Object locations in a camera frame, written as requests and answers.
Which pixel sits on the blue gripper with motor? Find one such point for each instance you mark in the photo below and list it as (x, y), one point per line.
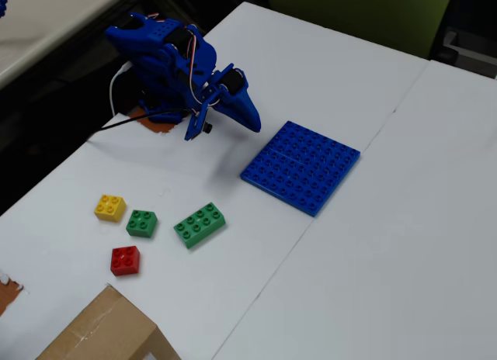
(244, 102)

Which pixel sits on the green 2x2 toy block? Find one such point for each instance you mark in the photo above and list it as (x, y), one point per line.
(142, 223)

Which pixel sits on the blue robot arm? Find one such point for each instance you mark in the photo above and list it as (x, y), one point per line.
(155, 46)

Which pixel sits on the green 2x4 toy block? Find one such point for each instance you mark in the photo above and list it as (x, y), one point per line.
(199, 225)

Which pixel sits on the yellow 2x2 toy block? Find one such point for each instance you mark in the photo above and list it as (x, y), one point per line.
(110, 207)

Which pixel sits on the red 2x2 toy block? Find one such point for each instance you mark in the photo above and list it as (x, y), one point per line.
(125, 260)

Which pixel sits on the blue 8x8 studded plate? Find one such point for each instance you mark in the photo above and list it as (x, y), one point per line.
(301, 168)

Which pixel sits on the green chair back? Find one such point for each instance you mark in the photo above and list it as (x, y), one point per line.
(361, 14)

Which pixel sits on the white side desk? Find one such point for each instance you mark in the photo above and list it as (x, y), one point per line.
(46, 22)

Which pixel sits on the grey box on floor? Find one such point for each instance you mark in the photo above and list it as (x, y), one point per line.
(471, 51)

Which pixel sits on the brown cardboard box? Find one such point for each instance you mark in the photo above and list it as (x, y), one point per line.
(108, 329)

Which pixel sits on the blue beaded object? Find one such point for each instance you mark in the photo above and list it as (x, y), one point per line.
(3, 1)

